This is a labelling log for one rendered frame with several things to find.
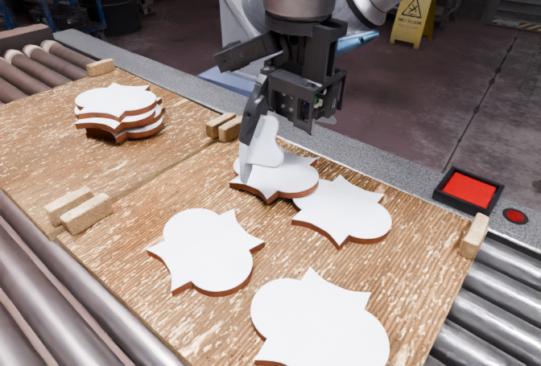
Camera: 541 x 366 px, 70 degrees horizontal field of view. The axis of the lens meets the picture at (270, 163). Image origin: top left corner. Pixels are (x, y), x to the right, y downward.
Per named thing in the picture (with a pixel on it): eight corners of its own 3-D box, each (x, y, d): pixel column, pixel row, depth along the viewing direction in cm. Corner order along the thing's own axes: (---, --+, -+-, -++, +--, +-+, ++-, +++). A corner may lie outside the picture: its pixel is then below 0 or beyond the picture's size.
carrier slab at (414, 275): (246, 131, 70) (245, 123, 69) (485, 236, 49) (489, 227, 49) (59, 244, 48) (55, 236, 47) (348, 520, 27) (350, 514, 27)
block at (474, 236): (471, 226, 49) (477, 210, 47) (485, 232, 48) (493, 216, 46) (456, 254, 45) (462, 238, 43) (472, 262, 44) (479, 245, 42)
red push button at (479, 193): (452, 178, 60) (455, 170, 59) (493, 194, 57) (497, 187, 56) (438, 198, 56) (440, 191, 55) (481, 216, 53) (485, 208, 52)
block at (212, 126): (230, 123, 69) (229, 109, 68) (237, 126, 69) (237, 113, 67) (205, 136, 66) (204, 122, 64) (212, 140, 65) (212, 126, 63)
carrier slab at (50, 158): (117, 73, 92) (116, 67, 91) (242, 131, 70) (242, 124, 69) (-55, 132, 70) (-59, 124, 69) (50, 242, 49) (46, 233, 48)
